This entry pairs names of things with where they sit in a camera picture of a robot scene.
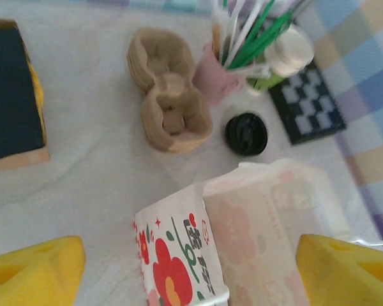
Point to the black cup lid stack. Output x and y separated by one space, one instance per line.
246 134

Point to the white flower paper bag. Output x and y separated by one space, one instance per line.
249 229

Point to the yellow napkin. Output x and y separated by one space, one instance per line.
38 95

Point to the green white paper cup stack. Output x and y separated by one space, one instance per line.
290 54

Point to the brown pulp cup carrier stack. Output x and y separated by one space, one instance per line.
166 95

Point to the white wrapped straw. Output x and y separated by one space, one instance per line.
217 25
245 32

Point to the black white chessboard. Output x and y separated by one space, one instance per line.
309 111

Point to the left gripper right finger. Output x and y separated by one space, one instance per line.
344 277

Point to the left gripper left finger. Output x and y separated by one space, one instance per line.
35 277

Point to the dark blue napkin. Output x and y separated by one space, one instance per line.
9 95

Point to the pink straw holder cup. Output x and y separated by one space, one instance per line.
210 79

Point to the green straw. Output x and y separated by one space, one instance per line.
258 22
268 36

